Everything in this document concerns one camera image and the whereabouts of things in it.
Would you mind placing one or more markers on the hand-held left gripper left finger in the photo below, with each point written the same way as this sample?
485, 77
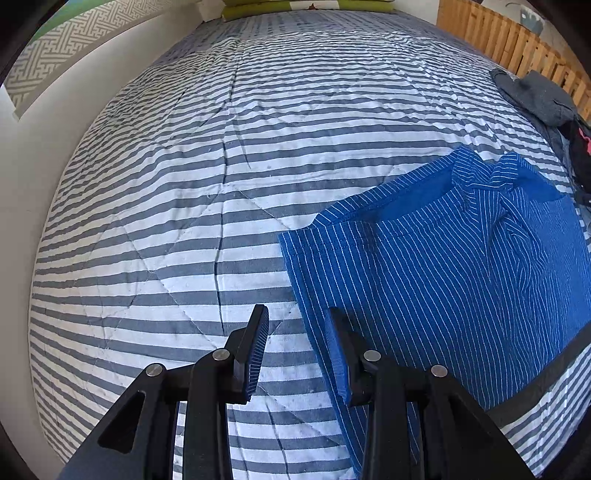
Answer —
256, 355

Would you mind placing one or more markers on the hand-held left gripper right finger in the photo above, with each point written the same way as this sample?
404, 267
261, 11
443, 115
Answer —
336, 360

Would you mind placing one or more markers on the blue pinstriped shirt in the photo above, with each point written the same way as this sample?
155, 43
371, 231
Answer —
443, 286

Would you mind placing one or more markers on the grey white striped blanket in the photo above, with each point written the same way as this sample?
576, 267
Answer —
221, 184

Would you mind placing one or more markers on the black garment with pink print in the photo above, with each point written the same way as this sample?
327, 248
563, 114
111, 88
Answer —
580, 147

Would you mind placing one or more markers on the dark grey garment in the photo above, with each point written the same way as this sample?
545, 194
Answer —
535, 94

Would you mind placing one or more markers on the green pillow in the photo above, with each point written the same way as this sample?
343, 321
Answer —
300, 5

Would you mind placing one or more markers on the grey white patterned wall panel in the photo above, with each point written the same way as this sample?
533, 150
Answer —
69, 44

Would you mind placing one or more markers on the wooden slatted bed rail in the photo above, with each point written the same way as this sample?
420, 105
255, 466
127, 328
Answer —
508, 39

